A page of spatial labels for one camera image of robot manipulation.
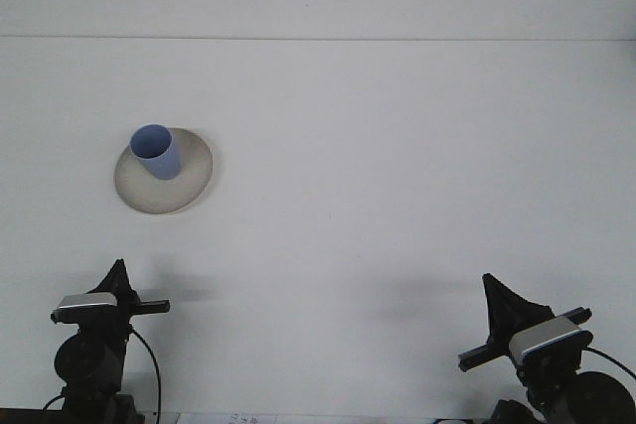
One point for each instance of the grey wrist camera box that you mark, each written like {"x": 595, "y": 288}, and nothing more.
{"x": 549, "y": 339}
{"x": 84, "y": 306}

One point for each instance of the white printed paper sheet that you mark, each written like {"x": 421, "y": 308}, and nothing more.
{"x": 228, "y": 418}

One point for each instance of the pale round plate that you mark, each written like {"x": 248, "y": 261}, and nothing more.
{"x": 169, "y": 195}

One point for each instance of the pale blue cup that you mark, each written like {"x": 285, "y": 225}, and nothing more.
{"x": 159, "y": 158}

